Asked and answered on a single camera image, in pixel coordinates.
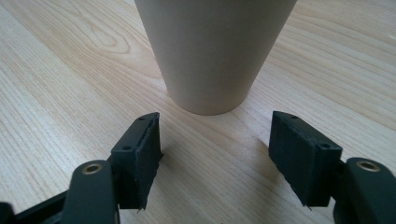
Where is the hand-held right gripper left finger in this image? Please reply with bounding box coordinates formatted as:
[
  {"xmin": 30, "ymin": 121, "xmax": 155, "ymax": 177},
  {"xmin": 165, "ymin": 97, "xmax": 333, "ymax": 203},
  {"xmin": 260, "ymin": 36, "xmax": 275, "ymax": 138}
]
[{"xmin": 110, "ymin": 112, "xmax": 163, "ymax": 211}]

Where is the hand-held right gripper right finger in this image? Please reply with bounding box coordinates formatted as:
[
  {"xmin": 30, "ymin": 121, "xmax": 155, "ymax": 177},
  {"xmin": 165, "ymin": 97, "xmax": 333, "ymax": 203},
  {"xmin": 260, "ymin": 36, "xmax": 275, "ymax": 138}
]
[{"xmin": 268, "ymin": 110, "xmax": 344, "ymax": 209}]

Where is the beige paper cup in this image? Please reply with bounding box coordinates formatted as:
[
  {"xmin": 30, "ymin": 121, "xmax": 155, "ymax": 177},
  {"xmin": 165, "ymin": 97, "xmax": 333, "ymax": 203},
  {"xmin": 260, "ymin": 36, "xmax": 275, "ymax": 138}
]
[{"xmin": 134, "ymin": 0, "xmax": 299, "ymax": 117}]

